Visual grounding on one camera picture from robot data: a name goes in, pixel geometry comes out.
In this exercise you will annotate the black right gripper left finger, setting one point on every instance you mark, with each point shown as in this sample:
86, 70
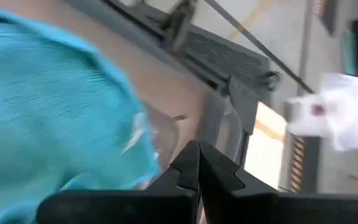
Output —
154, 205

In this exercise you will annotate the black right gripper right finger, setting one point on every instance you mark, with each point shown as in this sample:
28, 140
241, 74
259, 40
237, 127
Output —
228, 202

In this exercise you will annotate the blue microfiber towel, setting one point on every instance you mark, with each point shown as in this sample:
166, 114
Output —
48, 109

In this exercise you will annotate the dark striped panel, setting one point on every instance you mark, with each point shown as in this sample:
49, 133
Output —
303, 165

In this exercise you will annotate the white bulky object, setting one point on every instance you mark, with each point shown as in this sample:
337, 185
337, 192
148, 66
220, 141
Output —
337, 115

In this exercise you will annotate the grey frame post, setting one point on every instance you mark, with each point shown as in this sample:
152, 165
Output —
244, 102

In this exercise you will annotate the grey table frame rail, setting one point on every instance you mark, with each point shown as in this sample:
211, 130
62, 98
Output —
216, 56

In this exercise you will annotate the black clamp bracket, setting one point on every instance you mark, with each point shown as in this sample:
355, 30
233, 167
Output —
179, 25

